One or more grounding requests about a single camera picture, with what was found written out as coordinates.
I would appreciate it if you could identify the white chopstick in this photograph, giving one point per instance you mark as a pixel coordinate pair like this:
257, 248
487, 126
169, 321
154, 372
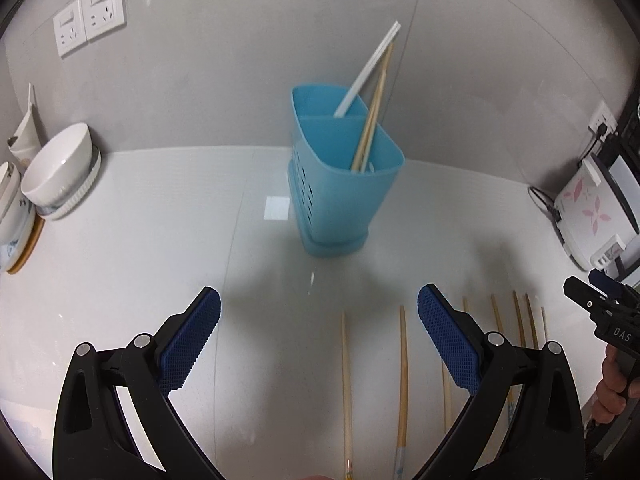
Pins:
366, 66
370, 71

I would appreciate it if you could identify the plain bamboo chopstick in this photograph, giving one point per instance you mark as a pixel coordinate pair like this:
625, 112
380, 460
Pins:
370, 110
375, 111

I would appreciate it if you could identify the blue plastic utensil holder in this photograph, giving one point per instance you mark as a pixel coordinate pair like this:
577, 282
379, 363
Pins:
340, 185

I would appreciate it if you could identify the round wooden board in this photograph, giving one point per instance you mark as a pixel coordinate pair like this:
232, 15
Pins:
31, 247

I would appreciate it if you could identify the white wall outlet with plug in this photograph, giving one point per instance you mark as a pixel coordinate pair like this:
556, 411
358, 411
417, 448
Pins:
602, 120

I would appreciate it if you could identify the white ceramic bowl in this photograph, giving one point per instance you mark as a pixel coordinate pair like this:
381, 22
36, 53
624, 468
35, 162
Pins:
57, 165

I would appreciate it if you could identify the white tapered container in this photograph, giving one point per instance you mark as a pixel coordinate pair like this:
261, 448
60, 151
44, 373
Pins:
26, 130

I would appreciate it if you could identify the white wall socket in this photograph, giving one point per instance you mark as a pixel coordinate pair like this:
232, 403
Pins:
103, 7
69, 27

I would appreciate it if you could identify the floral red-tipped bamboo chopstick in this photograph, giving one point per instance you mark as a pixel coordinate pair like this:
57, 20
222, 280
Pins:
346, 385

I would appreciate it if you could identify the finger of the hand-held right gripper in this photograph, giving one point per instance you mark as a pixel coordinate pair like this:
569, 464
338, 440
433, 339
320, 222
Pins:
607, 281
582, 292

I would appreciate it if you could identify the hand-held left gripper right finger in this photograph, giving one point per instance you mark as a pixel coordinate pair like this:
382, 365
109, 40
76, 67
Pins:
447, 340

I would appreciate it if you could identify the person's right hand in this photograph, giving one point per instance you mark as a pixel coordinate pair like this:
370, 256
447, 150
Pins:
612, 395

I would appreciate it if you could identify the row of bamboo chopsticks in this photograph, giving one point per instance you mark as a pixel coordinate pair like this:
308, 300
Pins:
403, 385

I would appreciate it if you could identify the black appliance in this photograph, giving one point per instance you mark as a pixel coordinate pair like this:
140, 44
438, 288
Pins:
627, 135

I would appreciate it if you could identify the white floral rice cooker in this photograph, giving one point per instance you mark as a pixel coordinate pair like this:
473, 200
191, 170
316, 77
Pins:
590, 210

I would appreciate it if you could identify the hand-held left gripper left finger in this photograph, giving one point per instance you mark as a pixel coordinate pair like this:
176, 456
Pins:
192, 340

